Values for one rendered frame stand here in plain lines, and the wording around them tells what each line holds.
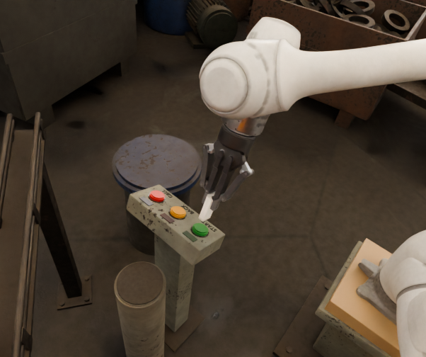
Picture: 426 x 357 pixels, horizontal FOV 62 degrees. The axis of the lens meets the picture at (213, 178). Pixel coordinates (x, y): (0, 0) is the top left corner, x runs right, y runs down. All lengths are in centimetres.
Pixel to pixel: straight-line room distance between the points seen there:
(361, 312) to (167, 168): 75
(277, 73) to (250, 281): 112
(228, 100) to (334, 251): 132
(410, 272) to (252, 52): 69
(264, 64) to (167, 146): 88
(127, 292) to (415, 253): 69
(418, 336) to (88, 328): 102
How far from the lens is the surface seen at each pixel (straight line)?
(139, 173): 123
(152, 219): 88
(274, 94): 51
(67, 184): 185
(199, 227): 85
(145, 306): 86
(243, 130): 69
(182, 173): 123
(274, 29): 66
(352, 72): 53
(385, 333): 112
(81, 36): 223
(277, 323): 146
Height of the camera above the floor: 129
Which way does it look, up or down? 44 degrees down
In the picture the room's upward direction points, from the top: 9 degrees clockwise
